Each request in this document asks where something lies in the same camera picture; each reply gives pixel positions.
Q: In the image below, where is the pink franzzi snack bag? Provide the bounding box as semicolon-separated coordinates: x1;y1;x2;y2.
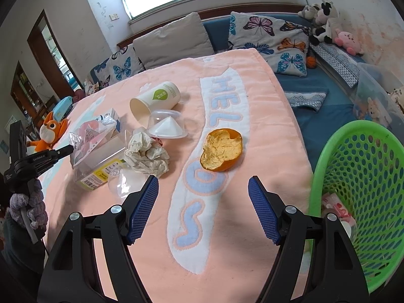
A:
321;193;352;223

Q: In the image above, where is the clear pink plastic bag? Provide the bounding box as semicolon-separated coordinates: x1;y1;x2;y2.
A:
68;115;120;168

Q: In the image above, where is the white paper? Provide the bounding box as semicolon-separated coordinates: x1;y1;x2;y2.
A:
124;131;170;178

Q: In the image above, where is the grey gloved hand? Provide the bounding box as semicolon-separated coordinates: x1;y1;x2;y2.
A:
8;179;49;230

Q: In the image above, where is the orange fox plush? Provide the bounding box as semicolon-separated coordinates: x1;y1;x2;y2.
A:
26;112;68;153

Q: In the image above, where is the clear box yellow label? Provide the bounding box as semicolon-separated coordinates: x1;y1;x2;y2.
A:
72;108;127;190

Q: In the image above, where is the small clear plastic cup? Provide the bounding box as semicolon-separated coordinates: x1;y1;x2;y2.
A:
108;167;146;201

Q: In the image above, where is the green plastic basket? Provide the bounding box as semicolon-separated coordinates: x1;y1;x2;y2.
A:
309;120;403;292

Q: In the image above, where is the clear plastic dome cup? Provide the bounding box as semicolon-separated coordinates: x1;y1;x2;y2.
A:
146;110;188;140

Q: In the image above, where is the white paper cup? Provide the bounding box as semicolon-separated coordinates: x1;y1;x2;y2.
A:
130;81;181;127

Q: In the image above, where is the blue sofa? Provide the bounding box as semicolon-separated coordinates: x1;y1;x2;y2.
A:
90;13;380;171

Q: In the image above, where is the orange peel half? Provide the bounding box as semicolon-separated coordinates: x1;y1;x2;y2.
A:
199;128;243;172

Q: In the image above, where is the grey patterned cloth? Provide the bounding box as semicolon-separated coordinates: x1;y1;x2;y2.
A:
285;92;327;112

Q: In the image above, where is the clear plastic storage bin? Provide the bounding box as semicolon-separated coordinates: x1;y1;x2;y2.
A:
353;63;403;140

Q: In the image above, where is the pink hello blanket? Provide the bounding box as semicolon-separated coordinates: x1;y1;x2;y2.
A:
39;47;315;303

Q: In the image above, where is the beige cushion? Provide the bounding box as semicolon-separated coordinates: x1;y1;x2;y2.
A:
133;12;214;70

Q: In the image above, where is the patterned bolster cloth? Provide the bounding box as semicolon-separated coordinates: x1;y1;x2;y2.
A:
310;42;360;88

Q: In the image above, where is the small orange ball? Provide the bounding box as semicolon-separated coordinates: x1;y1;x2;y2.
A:
306;56;317;69

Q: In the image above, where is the butterfly print pillow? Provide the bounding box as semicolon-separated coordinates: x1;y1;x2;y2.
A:
228;12;310;77

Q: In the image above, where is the pink plush toy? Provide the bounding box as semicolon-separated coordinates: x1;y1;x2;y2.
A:
334;29;364;56

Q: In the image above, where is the cow plush toy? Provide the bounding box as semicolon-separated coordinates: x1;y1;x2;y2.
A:
309;0;343;46

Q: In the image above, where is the grey plush toy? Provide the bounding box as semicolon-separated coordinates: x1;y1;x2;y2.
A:
297;4;320;21

